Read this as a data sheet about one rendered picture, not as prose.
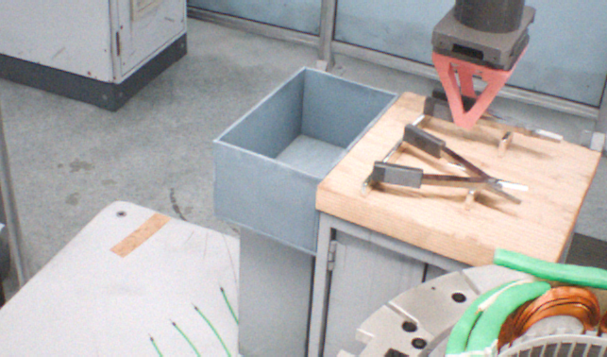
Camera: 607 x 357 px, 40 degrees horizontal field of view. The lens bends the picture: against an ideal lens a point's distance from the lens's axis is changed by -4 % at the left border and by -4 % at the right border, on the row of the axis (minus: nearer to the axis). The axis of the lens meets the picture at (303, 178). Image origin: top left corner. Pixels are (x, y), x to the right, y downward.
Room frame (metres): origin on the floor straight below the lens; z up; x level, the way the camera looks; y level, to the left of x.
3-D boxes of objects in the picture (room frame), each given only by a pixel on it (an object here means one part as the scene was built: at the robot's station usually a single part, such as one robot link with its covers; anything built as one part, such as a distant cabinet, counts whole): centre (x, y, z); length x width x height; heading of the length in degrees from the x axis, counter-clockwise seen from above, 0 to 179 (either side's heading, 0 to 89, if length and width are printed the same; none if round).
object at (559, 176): (0.61, -0.14, 1.05); 0.20 x 0.19 x 0.02; 64
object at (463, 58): (0.65, -0.14, 1.13); 0.07 x 0.07 x 0.09; 66
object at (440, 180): (0.55, -0.12, 1.09); 0.06 x 0.01 x 0.01; 89
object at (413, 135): (0.61, -0.10, 1.09); 0.04 x 0.01 x 0.02; 49
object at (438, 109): (0.65, -0.12, 1.09); 0.04 x 0.01 x 0.02; 64
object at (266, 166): (0.67, 0.00, 0.92); 0.17 x 0.11 x 0.28; 154
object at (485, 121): (0.64, -0.17, 1.09); 0.06 x 0.01 x 0.01; 74
